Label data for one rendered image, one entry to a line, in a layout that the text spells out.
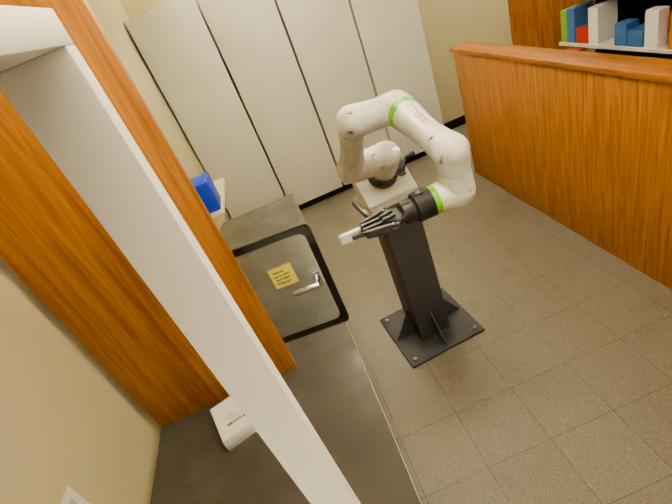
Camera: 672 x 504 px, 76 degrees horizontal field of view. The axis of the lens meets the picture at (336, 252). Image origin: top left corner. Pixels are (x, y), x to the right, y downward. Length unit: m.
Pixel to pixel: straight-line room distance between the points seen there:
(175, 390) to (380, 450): 0.68
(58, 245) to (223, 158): 3.28
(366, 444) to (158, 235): 0.98
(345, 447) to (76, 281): 0.83
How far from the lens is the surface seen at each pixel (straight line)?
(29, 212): 1.25
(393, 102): 1.54
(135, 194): 0.32
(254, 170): 4.47
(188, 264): 0.34
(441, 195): 1.28
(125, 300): 1.31
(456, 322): 2.73
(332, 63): 4.39
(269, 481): 1.29
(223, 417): 1.44
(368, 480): 1.18
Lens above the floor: 1.94
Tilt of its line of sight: 31 degrees down
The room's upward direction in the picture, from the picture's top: 23 degrees counter-clockwise
